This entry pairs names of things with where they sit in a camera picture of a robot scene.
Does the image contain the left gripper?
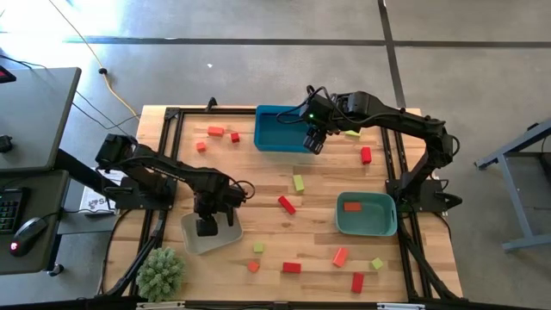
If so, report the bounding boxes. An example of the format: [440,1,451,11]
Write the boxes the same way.
[195,188,246,238]

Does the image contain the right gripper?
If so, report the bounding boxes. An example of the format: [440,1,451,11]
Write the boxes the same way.
[300,94,344,155]

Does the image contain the grey plastic basket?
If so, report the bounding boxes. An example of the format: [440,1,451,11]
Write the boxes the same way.
[179,208,245,256]

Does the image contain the blue rectangular tray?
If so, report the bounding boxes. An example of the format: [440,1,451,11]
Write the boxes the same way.
[253,104,320,154]

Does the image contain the green artificial plant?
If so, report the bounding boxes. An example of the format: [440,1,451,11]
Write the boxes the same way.
[135,246,187,303]

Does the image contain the teal plastic basket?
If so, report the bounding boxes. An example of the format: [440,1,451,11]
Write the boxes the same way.
[335,191,398,237]

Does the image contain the white printed sheet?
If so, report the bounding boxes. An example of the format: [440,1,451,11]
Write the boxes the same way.
[79,169,118,215]

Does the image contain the dark keyboard desk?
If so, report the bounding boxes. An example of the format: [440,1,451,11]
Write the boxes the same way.
[0,169,71,276]

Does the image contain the black computer mouse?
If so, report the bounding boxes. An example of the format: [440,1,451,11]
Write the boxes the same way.
[9,216,49,258]

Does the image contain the black keyboard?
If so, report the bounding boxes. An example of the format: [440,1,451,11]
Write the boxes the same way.
[0,187,26,234]

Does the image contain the silver aluminium rail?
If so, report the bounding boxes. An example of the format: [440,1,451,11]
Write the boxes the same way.
[135,301,187,310]
[376,302,427,310]

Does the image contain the black aluminium table frame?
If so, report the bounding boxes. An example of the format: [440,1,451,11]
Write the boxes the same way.
[95,105,466,310]

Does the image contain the yellow extension cable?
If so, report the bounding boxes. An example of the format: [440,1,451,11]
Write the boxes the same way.
[46,0,142,121]

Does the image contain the grey-blue metal table frame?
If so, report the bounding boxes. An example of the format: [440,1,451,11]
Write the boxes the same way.
[474,118,551,253]

